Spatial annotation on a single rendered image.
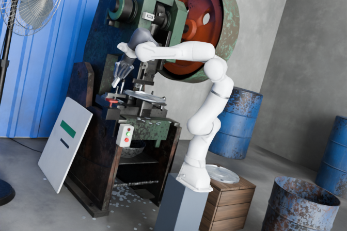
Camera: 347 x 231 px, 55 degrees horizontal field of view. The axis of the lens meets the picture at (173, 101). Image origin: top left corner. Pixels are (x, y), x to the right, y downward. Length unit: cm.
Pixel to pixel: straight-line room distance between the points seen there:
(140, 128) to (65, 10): 152
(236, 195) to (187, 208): 58
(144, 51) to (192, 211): 93
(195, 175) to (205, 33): 113
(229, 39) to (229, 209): 118
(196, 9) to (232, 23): 38
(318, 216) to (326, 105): 305
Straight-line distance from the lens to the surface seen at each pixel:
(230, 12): 244
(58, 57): 336
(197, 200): 196
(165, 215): 202
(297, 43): 549
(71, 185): 258
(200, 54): 179
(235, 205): 247
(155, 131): 236
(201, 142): 188
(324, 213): 228
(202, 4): 265
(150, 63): 238
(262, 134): 560
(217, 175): 247
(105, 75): 250
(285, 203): 227
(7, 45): 217
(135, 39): 191
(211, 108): 180
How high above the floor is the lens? 113
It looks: 8 degrees down
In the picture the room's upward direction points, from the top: 14 degrees clockwise
